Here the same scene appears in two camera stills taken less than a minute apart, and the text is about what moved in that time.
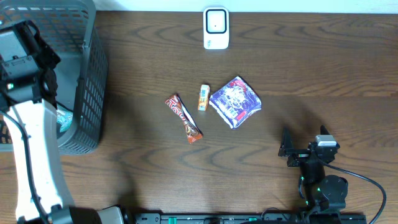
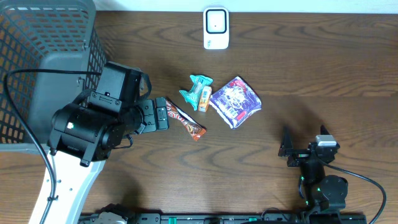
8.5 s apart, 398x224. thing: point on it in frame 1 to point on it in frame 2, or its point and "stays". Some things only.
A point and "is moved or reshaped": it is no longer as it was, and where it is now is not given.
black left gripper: (23, 62) to (150, 115)
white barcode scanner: (216, 28) stays
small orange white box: (203, 98) stays
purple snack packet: (235, 101) stays
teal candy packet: (64, 118) is moved or reshaped
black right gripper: (286, 149) stays
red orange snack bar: (193, 131) is moved or reshaped
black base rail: (225, 218) stays
